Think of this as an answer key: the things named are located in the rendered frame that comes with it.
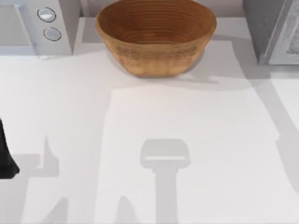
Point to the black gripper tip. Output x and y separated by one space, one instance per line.
5 163

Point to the pale microwave oven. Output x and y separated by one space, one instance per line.
35 28

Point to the round microwave knob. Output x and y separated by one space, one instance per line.
46 14
52 33

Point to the brown woven basket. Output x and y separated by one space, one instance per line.
154 42

